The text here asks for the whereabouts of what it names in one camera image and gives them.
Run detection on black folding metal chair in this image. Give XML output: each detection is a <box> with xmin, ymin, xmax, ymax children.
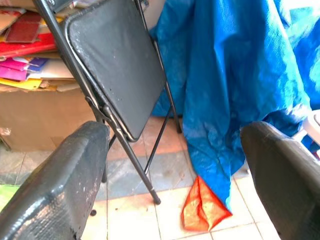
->
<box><xmin>32</xmin><ymin>0</ymin><xmax>183</xmax><ymax>216</ymax></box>

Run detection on brown cardboard box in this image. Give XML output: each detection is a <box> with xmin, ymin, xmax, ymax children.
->
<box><xmin>0</xmin><ymin>84</ymin><xmax>116</xmax><ymax>152</ymax></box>

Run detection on green cloth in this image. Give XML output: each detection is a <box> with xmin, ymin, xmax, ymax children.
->
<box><xmin>0</xmin><ymin>184</ymin><xmax>21</xmax><ymax>212</ymax></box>

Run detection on blue plastic tarpaulin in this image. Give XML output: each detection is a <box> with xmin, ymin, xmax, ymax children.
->
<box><xmin>149</xmin><ymin>0</ymin><xmax>320</xmax><ymax>231</ymax></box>

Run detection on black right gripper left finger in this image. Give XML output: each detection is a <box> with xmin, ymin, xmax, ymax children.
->
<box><xmin>0</xmin><ymin>120</ymin><xmax>111</xmax><ymax>240</ymax></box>

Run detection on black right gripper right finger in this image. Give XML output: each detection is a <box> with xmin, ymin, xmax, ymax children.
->
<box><xmin>239</xmin><ymin>121</ymin><xmax>320</xmax><ymax>240</ymax></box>

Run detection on white plastic stool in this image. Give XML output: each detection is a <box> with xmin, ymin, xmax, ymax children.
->
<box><xmin>292</xmin><ymin>108</ymin><xmax>320</xmax><ymax>153</ymax></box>

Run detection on stack of coloured paper sheets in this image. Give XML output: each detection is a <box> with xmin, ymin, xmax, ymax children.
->
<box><xmin>0</xmin><ymin>0</ymin><xmax>83</xmax><ymax>92</ymax></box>

